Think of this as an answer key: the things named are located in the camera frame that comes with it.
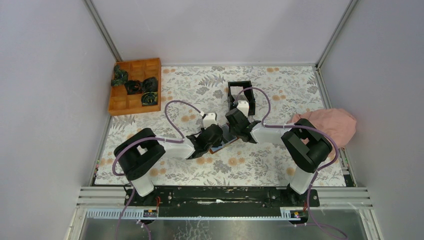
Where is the brown leather card holder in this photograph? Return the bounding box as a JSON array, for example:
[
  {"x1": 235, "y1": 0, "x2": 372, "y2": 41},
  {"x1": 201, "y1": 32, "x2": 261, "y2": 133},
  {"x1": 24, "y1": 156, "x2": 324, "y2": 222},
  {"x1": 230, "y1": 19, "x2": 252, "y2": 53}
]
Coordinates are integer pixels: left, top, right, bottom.
[{"x1": 209, "y1": 123, "x2": 239, "y2": 154}]

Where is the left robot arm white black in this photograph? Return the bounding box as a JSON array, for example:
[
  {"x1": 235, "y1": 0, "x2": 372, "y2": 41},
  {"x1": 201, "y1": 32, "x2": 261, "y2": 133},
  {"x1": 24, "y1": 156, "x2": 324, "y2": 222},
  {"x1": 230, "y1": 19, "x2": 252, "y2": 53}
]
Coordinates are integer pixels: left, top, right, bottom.
[{"x1": 113, "y1": 124, "x2": 223, "y2": 206}]

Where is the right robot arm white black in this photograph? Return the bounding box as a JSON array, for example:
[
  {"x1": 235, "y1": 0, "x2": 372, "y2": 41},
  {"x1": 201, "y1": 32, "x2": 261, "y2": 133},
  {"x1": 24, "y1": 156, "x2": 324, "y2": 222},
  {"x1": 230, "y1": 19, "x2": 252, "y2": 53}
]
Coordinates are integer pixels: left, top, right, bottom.
[{"x1": 225, "y1": 108, "x2": 336, "y2": 206}]

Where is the black card box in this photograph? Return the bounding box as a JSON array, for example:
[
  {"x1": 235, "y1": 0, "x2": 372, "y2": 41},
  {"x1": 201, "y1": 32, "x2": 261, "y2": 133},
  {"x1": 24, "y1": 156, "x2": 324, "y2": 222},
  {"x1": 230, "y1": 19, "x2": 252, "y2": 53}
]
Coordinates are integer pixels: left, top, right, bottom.
[{"x1": 227, "y1": 80, "x2": 256, "y2": 116}]

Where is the floral patterned table mat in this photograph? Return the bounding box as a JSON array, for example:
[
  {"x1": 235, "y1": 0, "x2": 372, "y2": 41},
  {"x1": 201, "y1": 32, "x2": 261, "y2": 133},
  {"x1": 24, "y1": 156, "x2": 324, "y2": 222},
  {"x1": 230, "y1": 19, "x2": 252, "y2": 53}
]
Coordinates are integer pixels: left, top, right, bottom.
[{"x1": 94, "y1": 66, "x2": 324, "y2": 186}]

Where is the green black rolled sock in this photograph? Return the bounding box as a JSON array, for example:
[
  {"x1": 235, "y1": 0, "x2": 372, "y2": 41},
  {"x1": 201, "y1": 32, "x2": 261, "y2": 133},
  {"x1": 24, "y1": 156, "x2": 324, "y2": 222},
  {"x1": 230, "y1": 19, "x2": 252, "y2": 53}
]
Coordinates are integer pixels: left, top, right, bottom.
[{"x1": 140, "y1": 91, "x2": 158, "y2": 107}]

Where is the black rolled sock right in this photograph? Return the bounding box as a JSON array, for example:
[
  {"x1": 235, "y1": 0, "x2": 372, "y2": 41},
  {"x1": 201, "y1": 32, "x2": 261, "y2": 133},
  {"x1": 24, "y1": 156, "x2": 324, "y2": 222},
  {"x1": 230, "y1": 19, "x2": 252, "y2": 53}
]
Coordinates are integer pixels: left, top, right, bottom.
[{"x1": 141, "y1": 76, "x2": 159, "y2": 93}]

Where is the orange wooden compartment tray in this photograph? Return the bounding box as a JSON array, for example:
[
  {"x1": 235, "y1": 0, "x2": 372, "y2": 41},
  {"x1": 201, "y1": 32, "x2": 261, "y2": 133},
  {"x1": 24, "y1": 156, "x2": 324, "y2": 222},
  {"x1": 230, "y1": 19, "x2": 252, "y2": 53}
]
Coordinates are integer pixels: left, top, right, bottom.
[{"x1": 108, "y1": 58, "x2": 162, "y2": 116}]

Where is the pink crumpled cloth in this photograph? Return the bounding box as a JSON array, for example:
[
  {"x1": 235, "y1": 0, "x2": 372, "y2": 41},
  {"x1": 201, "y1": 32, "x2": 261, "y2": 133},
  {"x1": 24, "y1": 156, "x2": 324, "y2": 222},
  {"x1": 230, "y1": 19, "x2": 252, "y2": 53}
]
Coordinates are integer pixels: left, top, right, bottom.
[{"x1": 288, "y1": 108, "x2": 357, "y2": 148}]

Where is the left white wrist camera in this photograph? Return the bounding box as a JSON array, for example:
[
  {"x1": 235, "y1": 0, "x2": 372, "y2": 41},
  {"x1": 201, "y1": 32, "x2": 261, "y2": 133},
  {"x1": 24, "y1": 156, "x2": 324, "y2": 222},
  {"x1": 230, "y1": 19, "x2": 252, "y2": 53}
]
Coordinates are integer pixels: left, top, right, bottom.
[{"x1": 200, "y1": 111, "x2": 218, "y2": 129}]

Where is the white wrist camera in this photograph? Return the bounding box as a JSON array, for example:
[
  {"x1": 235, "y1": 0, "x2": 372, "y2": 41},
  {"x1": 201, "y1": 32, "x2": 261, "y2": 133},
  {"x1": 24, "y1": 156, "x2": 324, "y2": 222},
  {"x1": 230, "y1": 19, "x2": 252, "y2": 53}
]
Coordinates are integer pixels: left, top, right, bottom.
[
  {"x1": 236, "y1": 100, "x2": 250, "y2": 117},
  {"x1": 200, "y1": 111, "x2": 218, "y2": 129}
]

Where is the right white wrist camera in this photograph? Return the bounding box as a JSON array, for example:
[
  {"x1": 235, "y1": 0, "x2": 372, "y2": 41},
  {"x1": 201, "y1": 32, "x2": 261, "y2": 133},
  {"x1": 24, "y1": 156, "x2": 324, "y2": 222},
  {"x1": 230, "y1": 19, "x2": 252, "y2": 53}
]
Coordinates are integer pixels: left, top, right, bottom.
[{"x1": 236, "y1": 100, "x2": 250, "y2": 117}]

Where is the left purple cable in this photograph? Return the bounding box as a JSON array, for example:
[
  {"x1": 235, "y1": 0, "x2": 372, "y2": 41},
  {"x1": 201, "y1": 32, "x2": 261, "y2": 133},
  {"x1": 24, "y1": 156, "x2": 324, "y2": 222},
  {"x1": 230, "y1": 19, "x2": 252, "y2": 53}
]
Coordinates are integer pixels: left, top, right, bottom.
[{"x1": 111, "y1": 100, "x2": 206, "y2": 240}]

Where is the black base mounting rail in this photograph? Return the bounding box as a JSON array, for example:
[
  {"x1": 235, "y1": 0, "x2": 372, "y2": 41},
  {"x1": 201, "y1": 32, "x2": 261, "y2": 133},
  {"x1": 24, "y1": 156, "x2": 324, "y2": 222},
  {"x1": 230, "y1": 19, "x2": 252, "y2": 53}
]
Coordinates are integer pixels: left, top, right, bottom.
[{"x1": 124, "y1": 186, "x2": 320, "y2": 218}]

